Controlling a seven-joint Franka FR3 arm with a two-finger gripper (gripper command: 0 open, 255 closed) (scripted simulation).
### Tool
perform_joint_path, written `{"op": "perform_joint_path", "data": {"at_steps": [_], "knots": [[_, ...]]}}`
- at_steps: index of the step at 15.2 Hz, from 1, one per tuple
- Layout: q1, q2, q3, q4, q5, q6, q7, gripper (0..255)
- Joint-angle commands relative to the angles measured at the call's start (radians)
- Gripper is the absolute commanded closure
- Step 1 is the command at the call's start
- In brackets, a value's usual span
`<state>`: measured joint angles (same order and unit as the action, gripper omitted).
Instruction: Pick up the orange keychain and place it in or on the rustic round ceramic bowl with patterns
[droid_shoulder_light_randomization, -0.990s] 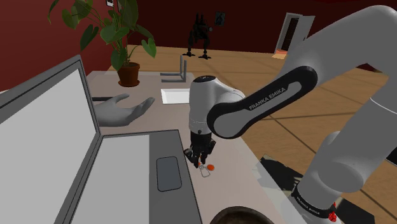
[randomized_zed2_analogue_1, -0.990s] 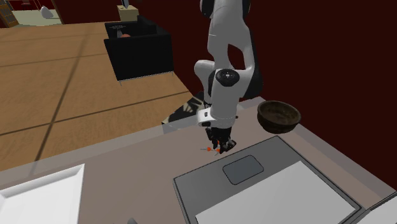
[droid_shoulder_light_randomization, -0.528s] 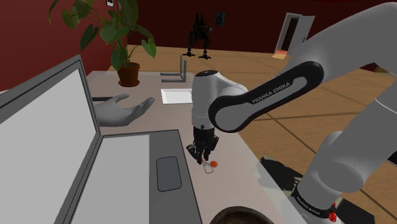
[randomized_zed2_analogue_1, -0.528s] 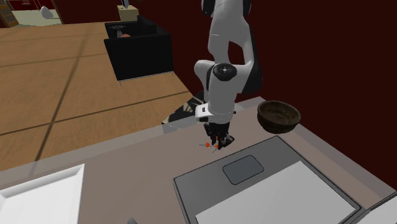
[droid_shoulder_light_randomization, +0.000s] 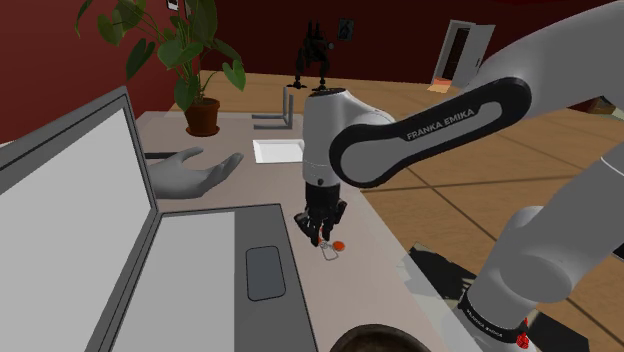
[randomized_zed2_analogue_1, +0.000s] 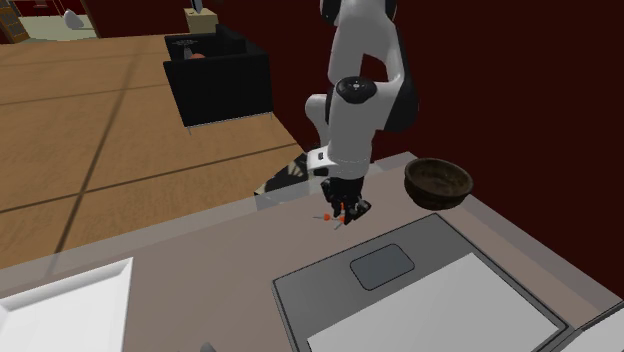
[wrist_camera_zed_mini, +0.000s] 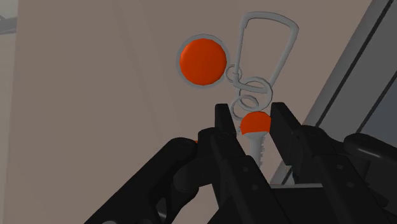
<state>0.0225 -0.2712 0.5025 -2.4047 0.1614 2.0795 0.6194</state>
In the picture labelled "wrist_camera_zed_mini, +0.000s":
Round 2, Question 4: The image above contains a grey panelled cabinet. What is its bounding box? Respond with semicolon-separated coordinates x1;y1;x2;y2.
268;0;397;187

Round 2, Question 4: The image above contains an orange and grey keychain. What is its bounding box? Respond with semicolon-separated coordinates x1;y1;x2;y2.
176;11;300;169

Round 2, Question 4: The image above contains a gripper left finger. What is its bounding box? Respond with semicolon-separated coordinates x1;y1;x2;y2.
83;103;281;224

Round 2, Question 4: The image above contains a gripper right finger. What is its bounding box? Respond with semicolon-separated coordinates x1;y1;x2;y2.
268;102;397;224

